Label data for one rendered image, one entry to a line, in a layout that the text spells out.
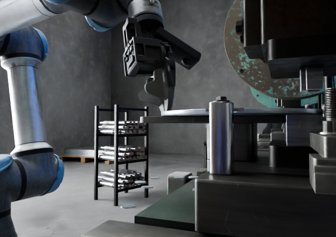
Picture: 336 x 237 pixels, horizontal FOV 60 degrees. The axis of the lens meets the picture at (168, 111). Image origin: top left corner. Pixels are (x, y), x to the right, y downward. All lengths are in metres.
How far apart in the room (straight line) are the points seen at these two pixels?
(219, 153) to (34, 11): 0.53
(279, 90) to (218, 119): 1.52
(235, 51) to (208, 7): 6.01
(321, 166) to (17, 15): 0.68
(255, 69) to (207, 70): 5.60
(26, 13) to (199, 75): 6.88
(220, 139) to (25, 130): 0.68
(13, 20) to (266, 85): 1.45
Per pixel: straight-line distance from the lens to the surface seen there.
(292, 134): 0.47
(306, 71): 0.53
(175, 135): 7.60
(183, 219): 0.40
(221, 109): 0.36
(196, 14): 7.93
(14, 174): 0.87
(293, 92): 1.86
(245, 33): 0.52
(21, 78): 0.97
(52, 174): 0.92
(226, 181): 0.33
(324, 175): 0.30
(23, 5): 0.75
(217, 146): 0.36
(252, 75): 1.89
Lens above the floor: 0.77
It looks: 3 degrees up
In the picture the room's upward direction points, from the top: straight up
